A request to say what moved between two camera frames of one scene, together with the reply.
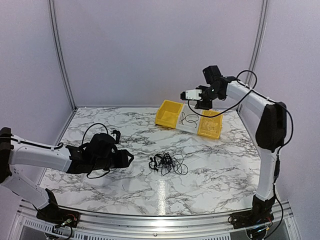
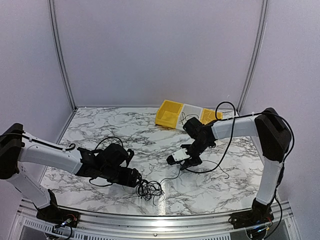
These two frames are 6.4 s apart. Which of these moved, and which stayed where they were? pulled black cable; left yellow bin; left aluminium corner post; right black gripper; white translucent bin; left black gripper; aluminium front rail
Moved: left black gripper; right black gripper
Stayed: left yellow bin; left aluminium corner post; white translucent bin; pulled black cable; aluminium front rail
